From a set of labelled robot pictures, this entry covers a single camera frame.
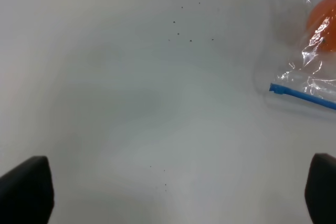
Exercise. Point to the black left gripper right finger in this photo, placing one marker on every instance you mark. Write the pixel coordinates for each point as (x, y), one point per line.
(320, 189)

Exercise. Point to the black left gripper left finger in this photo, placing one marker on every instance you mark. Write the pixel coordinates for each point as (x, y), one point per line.
(27, 192)

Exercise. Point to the clear blue-zip file bag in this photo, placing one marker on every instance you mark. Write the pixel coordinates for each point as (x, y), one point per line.
(308, 75)

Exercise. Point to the orange fruit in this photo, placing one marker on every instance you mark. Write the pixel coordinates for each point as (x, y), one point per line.
(320, 26)

